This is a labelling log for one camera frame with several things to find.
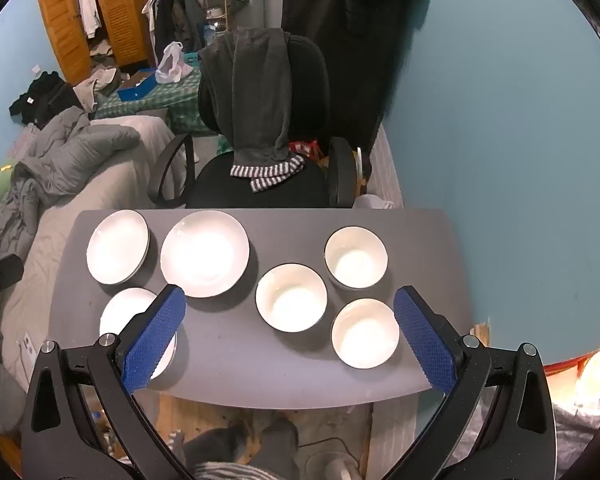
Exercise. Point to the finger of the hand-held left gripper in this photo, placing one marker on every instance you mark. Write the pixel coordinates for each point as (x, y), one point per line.
(2, 274)

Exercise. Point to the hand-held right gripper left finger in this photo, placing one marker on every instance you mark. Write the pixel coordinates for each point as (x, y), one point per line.
(155, 340)

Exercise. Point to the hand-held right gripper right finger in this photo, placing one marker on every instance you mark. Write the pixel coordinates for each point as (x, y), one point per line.
(425, 340)

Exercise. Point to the small white plate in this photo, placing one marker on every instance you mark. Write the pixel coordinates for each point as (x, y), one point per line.
(115, 247)
(117, 315)

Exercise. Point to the white bowl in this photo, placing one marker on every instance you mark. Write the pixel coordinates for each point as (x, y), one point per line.
(290, 300)
(355, 260)
(365, 335)

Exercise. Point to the large white plate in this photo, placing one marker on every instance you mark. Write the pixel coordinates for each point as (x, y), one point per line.
(205, 255)

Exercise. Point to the wooden board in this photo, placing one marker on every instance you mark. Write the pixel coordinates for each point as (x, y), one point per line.
(481, 335)

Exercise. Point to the person's left leg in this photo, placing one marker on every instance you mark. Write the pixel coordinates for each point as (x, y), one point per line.
(215, 447)

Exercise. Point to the person's leg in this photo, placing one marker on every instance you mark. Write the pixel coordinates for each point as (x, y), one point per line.
(215, 447)
(280, 442)

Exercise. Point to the grey duvet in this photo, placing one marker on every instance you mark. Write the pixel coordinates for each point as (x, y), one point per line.
(65, 150)

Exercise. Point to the grey bed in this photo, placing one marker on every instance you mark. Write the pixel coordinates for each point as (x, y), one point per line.
(115, 180)

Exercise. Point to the person's striped clothing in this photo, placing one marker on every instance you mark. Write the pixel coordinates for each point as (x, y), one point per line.
(230, 472)

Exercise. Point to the white fan base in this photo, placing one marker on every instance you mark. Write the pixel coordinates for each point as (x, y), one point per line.
(332, 467)

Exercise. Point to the pile of black clothes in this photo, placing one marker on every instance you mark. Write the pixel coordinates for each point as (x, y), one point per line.
(40, 100)

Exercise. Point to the person's right leg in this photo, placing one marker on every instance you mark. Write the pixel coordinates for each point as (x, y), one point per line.
(280, 442)

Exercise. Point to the glowing electric heater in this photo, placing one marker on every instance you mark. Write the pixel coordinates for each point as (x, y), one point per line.
(597, 375)

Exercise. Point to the grey cloth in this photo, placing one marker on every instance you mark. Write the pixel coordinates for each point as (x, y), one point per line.
(577, 430)

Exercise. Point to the black office chair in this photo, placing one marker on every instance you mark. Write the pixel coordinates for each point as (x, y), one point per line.
(260, 185)

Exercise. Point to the pile of beige clothes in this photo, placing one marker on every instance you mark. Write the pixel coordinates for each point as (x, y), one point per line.
(97, 85)

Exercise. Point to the blue box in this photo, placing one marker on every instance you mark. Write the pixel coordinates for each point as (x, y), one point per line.
(137, 91)

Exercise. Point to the red striped bag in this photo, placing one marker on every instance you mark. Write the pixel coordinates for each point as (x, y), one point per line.
(302, 146)

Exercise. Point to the green checked tablecloth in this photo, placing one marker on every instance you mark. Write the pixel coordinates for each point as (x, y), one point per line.
(175, 105)

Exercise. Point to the grey garment with striped cuffs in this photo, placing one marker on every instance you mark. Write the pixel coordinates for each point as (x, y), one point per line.
(260, 100)

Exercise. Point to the white plastic bag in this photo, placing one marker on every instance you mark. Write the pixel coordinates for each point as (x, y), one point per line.
(172, 67)

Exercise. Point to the white hanging shirt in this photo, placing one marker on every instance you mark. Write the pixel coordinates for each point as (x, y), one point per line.
(86, 2)

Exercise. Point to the orange wooden wardrobe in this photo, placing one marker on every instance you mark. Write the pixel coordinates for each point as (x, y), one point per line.
(120, 10)

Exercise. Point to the teal cardboard box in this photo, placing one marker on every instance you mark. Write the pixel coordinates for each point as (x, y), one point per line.
(192, 58)

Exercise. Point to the rack of dark jackets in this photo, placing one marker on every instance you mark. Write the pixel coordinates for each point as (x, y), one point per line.
(177, 15)

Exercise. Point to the black hanging garment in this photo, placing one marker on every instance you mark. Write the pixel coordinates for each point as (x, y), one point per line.
(315, 50)

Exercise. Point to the black puffer jacket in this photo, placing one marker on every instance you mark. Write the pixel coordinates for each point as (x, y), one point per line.
(375, 0)

